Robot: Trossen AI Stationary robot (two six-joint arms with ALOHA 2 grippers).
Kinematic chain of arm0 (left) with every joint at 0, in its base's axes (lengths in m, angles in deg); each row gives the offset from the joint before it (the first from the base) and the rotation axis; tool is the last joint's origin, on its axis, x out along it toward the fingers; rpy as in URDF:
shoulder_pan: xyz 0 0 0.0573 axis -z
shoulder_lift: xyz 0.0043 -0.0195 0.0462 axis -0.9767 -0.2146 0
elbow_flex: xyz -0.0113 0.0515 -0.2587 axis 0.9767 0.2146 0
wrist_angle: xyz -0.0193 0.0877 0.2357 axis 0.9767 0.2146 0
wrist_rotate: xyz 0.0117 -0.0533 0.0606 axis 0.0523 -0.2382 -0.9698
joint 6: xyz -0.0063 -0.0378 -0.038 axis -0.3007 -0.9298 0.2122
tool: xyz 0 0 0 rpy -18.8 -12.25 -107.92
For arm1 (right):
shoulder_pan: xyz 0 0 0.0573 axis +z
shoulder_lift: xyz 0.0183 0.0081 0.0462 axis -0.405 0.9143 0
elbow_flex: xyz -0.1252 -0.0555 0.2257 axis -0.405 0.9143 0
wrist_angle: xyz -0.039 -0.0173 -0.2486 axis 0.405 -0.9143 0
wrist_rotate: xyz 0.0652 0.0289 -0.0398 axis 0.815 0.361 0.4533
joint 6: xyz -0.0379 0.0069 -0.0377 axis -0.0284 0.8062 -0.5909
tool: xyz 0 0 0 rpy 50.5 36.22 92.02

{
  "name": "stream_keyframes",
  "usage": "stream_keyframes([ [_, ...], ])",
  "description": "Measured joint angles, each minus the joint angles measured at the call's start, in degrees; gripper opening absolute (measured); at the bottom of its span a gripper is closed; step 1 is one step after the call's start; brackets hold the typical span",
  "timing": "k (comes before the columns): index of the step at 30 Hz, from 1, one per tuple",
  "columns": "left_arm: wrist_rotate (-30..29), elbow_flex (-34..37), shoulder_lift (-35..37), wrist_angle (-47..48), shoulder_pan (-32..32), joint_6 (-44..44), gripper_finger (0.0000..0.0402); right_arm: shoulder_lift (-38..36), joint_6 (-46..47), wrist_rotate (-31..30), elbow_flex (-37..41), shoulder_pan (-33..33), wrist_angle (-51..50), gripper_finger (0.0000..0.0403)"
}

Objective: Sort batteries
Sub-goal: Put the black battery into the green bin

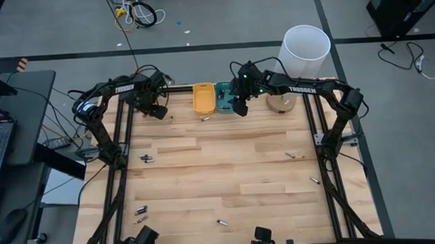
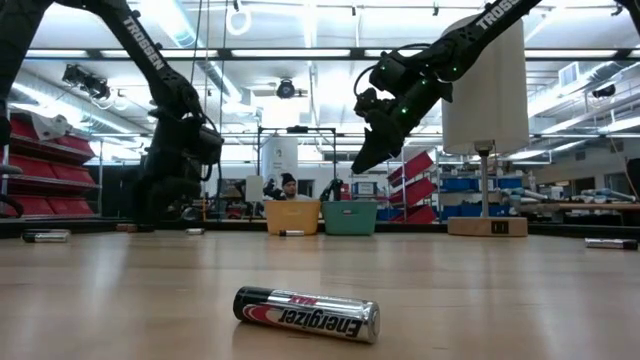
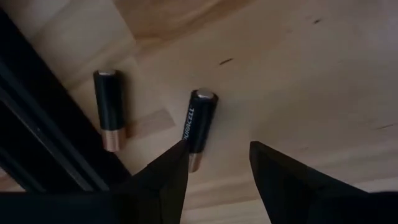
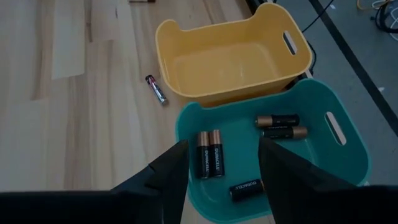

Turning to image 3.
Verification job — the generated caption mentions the black aluminium table frame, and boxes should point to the black aluminium table frame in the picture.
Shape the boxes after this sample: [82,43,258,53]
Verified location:
[0,9,131,194]

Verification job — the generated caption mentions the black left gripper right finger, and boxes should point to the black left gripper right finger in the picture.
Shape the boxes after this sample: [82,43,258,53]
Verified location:
[249,141,398,224]

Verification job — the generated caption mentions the black copper Duracell battery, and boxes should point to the black copper Duracell battery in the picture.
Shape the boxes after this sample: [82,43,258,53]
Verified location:
[182,88,219,174]
[93,68,127,152]

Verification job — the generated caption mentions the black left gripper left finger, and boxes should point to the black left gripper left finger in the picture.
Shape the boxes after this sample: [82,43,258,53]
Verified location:
[108,139,190,224]

